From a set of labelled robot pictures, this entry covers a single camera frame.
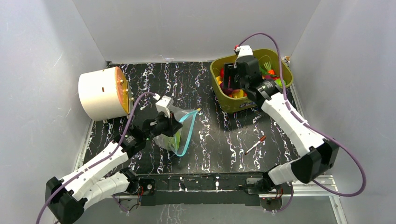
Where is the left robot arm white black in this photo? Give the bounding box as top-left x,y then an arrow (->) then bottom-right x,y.
44,112 -> 183,224

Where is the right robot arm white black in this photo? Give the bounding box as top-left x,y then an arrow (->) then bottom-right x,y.
223,56 -> 339,193

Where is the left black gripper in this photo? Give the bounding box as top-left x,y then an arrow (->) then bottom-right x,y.
145,109 -> 183,141

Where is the clear zip top bag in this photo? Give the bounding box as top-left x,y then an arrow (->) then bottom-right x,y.
154,106 -> 200,157

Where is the green toy leaf vegetable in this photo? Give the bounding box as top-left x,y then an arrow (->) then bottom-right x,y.
165,131 -> 181,151

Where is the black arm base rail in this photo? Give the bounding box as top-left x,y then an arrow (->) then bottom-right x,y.
136,173 -> 291,207

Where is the orange toy carrot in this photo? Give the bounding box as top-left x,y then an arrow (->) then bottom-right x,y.
264,62 -> 276,77

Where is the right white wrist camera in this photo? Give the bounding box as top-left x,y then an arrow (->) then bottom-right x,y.
234,45 -> 253,63

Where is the olive green plastic bin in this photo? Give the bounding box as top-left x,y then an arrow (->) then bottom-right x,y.
210,49 -> 294,113

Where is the white cylindrical appliance orange lid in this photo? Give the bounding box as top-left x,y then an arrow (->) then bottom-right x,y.
78,67 -> 132,121

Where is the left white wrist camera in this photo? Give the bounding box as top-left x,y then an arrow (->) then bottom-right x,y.
156,96 -> 174,118

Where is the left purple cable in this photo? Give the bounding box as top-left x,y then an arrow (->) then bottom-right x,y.
35,91 -> 160,224

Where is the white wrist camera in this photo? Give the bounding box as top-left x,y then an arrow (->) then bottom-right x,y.
234,45 -> 253,63
156,96 -> 174,118

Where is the red white marker pen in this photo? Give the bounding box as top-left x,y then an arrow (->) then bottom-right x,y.
244,136 -> 266,155

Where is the lime green toy fruit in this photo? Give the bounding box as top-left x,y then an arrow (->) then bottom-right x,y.
275,78 -> 287,88

